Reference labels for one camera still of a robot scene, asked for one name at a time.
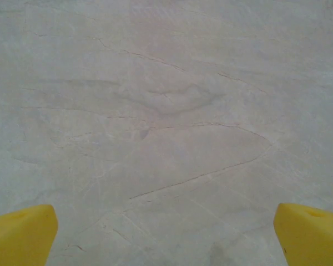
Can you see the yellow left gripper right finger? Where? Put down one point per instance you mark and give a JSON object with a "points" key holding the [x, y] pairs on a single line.
{"points": [[313, 238]]}

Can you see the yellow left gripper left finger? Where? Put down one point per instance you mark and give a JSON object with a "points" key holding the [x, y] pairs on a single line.
{"points": [[19, 238]]}

